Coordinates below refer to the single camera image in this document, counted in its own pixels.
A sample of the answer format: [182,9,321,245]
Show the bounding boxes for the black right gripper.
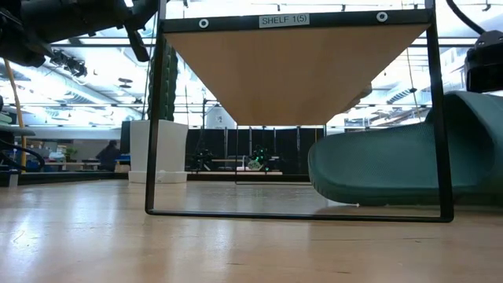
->
[464,54,503,94]

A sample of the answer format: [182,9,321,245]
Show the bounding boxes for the green rubber slide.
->
[307,90,503,208]

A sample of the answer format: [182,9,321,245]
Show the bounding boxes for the black background partition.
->
[185,126,326,176]

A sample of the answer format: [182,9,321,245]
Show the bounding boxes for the background robot with green light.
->
[247,144,277,172]

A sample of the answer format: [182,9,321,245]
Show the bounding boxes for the green cactus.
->
[147,39,178,122]

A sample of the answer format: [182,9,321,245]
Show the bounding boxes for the white hexagonal plant pot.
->
[128,119,189,185]

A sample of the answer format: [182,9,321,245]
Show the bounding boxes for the person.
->
[95,139,123,172]

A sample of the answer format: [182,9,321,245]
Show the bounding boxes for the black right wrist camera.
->
[473,30,503,60]

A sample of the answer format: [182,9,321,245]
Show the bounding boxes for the black right camera cable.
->
[445,0,486,36]

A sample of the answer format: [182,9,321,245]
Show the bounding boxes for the wooden shelf with black frame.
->
[145,0,455,224]

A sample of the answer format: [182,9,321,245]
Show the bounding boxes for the black metal table frame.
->
[0,171,315,188]

